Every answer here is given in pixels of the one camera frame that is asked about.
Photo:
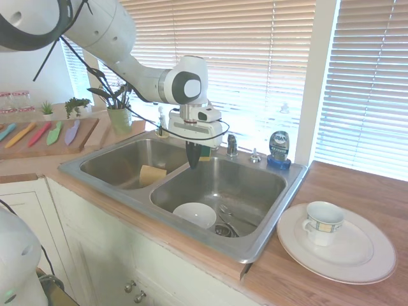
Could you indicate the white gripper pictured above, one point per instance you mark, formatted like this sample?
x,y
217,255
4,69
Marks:
x,y
197,132

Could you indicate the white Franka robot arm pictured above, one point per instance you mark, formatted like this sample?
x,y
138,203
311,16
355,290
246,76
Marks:
x,y
105,32

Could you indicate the green and yellow sponge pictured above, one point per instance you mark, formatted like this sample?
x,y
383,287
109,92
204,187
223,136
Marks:
x,y
206,153

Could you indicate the dish brush in holder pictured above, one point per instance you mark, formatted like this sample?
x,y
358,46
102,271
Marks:
x,y
161,126

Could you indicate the tan sponge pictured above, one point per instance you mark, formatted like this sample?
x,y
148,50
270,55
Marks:
x,y
151,177

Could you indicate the white bowl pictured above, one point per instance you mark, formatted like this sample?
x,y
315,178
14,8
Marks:
x,y
194,215

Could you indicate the small chrome sink sprayer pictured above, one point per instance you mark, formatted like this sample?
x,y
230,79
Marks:
x,y
254,157

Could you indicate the metal fork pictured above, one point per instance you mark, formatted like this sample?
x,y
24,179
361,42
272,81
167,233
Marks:
x,y
227,212

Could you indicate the plant in green pot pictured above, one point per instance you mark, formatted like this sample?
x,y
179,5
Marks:
x,y
119,122

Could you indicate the metal drain strainer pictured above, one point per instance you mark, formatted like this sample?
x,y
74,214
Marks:
x,y
224,231

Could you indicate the blue Dawn dish soap bottle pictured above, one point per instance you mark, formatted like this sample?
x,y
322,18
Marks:
x,y
279,145

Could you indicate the stainless steel double sink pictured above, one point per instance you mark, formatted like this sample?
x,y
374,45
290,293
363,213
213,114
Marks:
x,y
255,236

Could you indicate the small clear pump bottle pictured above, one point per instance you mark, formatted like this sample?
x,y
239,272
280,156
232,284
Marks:
x,y
284,108

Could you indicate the wooden cutting board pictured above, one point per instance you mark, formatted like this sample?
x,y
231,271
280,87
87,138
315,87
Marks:
x,y
79,134

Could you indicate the purple knife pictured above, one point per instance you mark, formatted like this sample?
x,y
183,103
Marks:
x,y
71,135

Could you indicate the wide window blind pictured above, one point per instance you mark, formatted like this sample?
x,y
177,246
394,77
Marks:
x,y
255,48

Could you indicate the trailing leafy potted plant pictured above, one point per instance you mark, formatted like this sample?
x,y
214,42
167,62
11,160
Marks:
x,y
75,106

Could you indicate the white kitchen cabinet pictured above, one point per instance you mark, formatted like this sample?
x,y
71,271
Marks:
x,y
105,248

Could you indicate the green knife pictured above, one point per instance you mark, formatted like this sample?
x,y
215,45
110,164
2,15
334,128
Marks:
x,y
53,135

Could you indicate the metal cabinet knob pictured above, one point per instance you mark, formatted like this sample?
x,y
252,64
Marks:
x,y
139,297
129,287

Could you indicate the narrow window blind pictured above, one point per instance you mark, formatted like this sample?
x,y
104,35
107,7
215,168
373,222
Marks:
x,y
75,63

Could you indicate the white patterned mug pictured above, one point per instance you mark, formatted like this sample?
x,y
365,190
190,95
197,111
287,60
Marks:
x,y
322,228

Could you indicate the small spiky potted plant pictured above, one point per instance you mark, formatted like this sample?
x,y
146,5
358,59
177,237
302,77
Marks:
x,y
47,110

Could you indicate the red knife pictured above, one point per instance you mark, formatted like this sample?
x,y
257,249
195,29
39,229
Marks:
x,y
39,134

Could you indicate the orange knife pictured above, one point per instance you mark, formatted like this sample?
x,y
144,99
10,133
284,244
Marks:
x,y
20,135

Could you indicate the glass jar red checkered lid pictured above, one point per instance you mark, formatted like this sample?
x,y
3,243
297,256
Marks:
x,y
5,102
22,100

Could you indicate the teal knife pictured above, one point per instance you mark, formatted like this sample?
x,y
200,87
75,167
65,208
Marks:
x,y
8,131

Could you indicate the tall window blind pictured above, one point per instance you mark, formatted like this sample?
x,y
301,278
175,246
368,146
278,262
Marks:
x,y
369,95

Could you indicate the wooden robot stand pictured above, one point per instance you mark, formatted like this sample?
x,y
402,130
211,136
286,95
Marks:
x,y
62,294

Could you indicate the large white plate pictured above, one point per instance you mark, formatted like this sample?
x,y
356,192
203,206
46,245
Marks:
x,y
360,258

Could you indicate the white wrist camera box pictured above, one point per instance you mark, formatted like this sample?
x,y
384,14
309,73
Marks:
x,y
208,114

